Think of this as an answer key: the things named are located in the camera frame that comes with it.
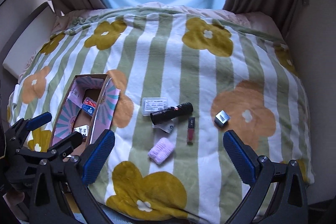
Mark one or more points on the floral striped blanket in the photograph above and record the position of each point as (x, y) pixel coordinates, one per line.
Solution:
(170, 56)

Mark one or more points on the white board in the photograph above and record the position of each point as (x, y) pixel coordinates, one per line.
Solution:
(29, 37)

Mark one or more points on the small white printed box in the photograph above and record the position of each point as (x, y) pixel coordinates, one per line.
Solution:
(82, 130)

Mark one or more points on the small silver box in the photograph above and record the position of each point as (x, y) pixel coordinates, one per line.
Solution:
(221, 119)

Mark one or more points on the red and blue packet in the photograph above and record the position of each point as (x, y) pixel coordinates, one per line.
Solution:
(88, 106)

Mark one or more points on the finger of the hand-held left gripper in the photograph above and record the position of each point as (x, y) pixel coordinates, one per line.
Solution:
(39, 120)
(68, 142)

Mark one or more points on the clear plastic case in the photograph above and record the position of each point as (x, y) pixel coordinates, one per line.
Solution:
(153, 103)

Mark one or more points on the black bundle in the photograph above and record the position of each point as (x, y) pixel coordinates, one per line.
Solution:
(170, 113)

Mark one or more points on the pink knitted sock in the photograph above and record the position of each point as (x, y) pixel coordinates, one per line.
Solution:
(160, 150)

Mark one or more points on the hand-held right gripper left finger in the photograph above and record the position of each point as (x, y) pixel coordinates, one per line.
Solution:
(98, 155)

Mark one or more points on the small white packet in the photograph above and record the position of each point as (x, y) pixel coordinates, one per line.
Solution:
(168, 128)

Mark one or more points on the cardboard box with patterned lining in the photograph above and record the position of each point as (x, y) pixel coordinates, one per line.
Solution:
(63, 119)

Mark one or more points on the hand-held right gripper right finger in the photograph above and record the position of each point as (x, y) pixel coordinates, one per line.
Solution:
(239, 158)

